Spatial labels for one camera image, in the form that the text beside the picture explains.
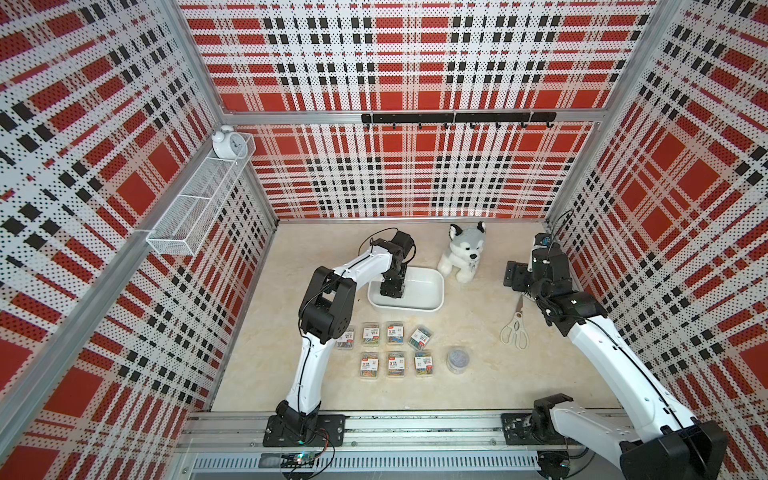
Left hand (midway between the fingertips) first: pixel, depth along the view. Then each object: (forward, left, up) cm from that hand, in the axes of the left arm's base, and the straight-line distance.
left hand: (408, 280), depth 100 cm
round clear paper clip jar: (-27, -14, 0) cm, 30 cm away
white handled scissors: (-17, -33, -2) cm, 37 cm away
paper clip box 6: (-21, +19, -1) cm, 28 cm away
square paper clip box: (-28, -4, 0) cm, 29 cm away
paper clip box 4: (-19, +4, 0) cm, 19 cm away
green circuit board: (-50, +27, 0) cm, 57 cm away
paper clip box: (-28, +4, 0) cm, 28 cm away
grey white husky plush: (+2, -17, +13) cm, 21 cm away
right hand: (-9, -33, +20) cm, 39 cm away
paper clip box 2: (-28, +11, 0) cm, 30 cm away
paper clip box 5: (-19, +11, 0) cm, 22 cm away
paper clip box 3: (-20, -3, 0) cm, 21 cm away
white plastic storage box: (-4, -5, -2) cm, 7 cm away
